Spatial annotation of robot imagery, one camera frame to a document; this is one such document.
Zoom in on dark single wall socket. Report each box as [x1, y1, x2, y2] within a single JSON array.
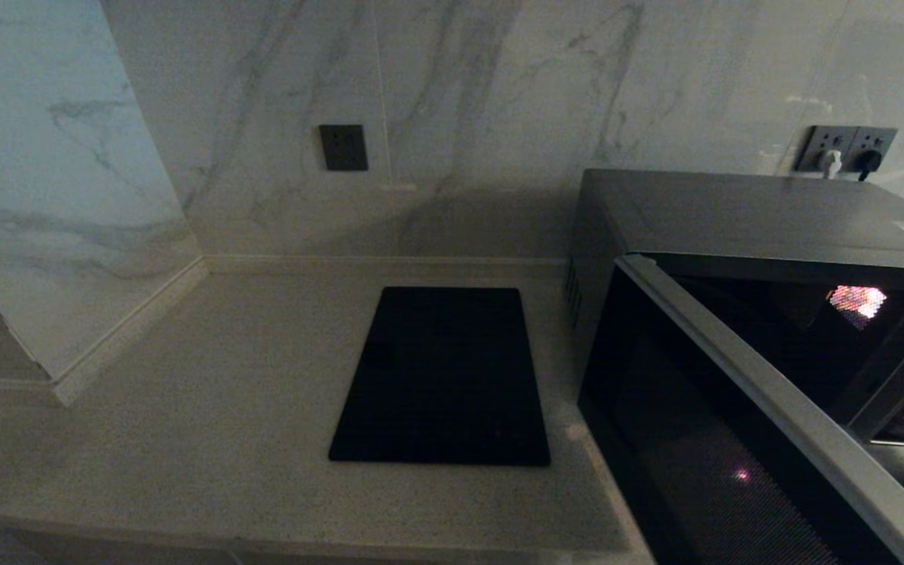
[[319, 124, 369, 172]]

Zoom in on black induction cooktop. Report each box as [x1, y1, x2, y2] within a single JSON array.
[[329, 286, 551, 466]]

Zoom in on dark glass microwave door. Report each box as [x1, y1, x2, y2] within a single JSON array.
[[578, 253, 904, 565]]

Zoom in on grey wall socket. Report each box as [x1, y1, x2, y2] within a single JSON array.
[[795, 126, 854, 177], [847, 129, 898, 178]]

